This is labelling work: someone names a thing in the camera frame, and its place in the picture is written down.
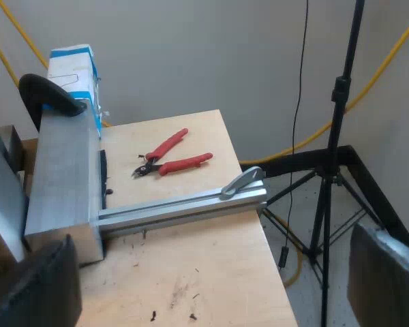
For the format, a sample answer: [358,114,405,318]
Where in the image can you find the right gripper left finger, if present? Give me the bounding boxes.
[0,234,83,327]

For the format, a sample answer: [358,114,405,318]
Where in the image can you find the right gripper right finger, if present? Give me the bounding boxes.
[346,221,409,327]

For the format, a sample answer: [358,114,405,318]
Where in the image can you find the metal block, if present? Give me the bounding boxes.
[23,99,106,267]

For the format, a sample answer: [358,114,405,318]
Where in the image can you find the black tripod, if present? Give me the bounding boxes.
[258,0,398,327]

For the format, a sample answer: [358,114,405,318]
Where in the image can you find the white and blue carton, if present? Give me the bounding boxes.
[46,43,105,139]

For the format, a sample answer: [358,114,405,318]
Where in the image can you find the aluminium rail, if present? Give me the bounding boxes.
[96,179,269,240]

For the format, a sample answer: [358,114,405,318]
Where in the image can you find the grey rail lever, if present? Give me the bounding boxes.
[219,166,267,202]

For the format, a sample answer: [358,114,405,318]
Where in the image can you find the yellow cable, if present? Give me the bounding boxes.
[0,0,51,69]
[0,26,22,90]
[239,12,409,166]

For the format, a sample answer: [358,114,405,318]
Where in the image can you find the red-handled cutting pliers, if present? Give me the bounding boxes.
[130,127,214,181]

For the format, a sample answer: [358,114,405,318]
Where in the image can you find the black cable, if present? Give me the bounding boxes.
[278,0,310,270]

